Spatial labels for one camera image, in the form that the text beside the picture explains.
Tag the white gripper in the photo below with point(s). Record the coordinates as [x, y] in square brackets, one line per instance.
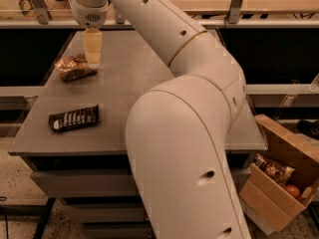
[91, 15]

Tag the orange soda can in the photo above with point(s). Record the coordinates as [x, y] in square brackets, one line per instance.
[74, 67]

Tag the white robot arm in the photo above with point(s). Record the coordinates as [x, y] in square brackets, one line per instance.
[176, 131]

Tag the wooden shelf with metal brackets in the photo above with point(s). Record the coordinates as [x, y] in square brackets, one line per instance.
[60, 12]

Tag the red labelled bottle on shelf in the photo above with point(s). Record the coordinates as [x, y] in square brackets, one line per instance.
[23, 0]

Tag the dark chocolate bar wrapper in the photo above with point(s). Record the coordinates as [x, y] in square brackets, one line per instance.
[75, 119]

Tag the grey drawer cabinet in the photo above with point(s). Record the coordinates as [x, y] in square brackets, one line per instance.
[88, 169]

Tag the snack bag in box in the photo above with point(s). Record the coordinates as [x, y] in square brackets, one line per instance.
[276, 170]

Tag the open cardboard box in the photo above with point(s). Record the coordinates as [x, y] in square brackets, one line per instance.
[268, 203]

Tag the orange fruit in box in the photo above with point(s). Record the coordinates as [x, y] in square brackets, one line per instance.
[292, 190]

